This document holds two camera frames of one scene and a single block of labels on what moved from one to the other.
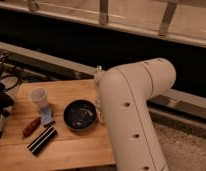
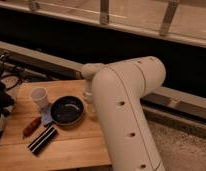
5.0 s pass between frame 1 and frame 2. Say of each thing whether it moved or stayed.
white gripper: moved
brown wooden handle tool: stayed
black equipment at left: stayed
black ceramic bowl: moved
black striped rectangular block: stayed
